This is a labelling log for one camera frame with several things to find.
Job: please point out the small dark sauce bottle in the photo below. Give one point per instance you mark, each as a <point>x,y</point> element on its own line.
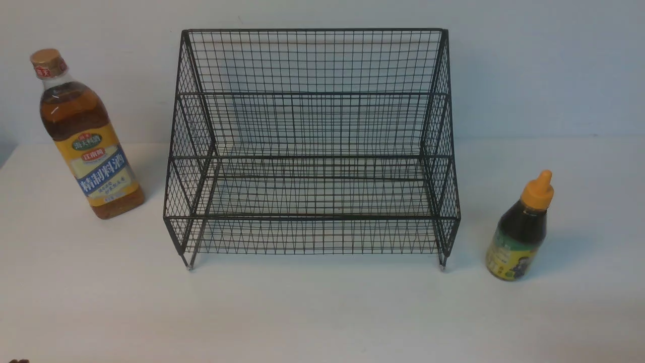
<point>521,231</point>

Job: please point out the large cooking wine bottle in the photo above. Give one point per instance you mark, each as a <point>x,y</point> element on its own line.
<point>76,119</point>

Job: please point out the black wire mesh shelf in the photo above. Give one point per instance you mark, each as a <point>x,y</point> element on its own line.
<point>312,141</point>

